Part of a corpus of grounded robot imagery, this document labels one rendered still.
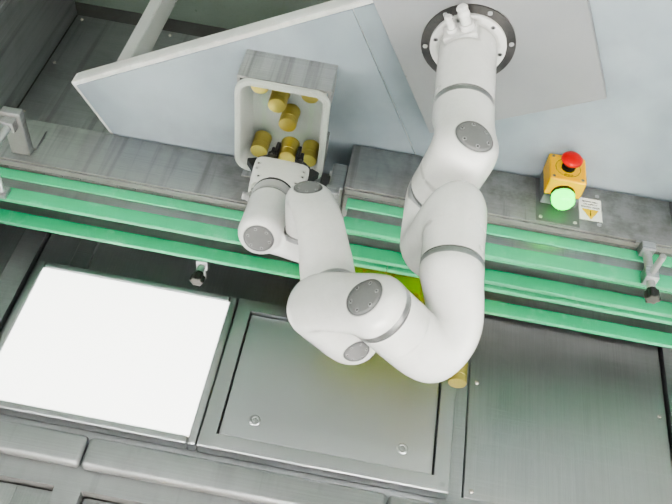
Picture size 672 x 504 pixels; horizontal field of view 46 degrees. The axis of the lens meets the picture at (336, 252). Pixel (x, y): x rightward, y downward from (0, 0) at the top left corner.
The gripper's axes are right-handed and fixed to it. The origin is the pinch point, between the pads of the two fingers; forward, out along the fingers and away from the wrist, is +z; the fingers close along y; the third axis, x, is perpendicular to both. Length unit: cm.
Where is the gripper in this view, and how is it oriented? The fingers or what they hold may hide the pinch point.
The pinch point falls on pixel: (287, 155)
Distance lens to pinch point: 152.1
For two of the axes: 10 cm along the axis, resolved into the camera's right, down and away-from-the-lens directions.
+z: 1.1, -5.7, 8.1
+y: 9.8, 2.0, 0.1
